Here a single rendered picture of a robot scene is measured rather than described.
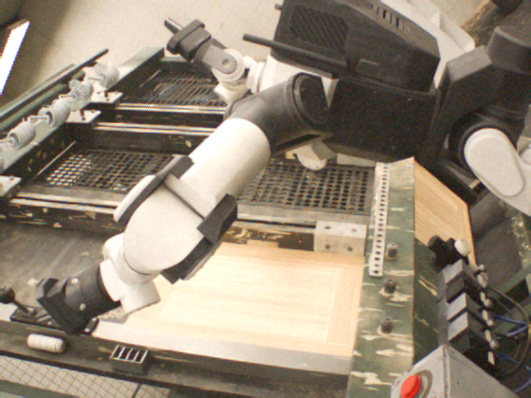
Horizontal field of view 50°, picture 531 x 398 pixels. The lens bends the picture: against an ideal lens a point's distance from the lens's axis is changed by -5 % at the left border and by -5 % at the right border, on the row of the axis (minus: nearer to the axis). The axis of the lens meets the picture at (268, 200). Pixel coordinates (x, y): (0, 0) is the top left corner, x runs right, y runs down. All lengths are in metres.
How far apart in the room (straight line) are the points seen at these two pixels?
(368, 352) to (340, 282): 0.26
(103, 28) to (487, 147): 6.71
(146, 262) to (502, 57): 0.70
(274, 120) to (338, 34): 0.22
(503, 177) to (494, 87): 0.17
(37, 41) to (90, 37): 0.83
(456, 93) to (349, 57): 0.20
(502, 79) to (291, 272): 0.67
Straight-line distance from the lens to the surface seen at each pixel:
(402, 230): 1.53
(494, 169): 1.13
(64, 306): 1.11
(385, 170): 1.81
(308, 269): 1.43
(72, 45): 7.88
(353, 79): 1.02
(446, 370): 0.86
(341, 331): 1.26
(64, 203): 1.72
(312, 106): 0.90
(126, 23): 7.37
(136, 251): 0.77
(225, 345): 1.20
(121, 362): 1.22
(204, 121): 2.22
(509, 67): 1.09
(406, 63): 1.03
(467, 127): 1.12
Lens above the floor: 1.37
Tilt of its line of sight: 8 degrees down
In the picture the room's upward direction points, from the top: 53 degrees counter-clockwise
